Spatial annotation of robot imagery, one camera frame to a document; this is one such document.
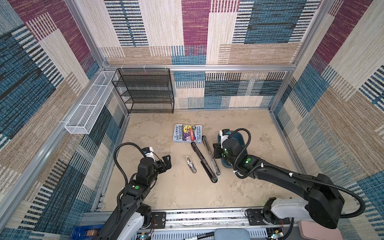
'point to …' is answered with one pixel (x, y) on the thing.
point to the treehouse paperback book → (190, 133)
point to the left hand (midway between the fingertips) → (164, 156)
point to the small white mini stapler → (190, 164)
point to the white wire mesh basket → (83, 118)
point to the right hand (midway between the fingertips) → (214, 146)
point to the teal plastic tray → (234, 134)
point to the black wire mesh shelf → (145, 90)
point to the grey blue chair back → (231, 234)
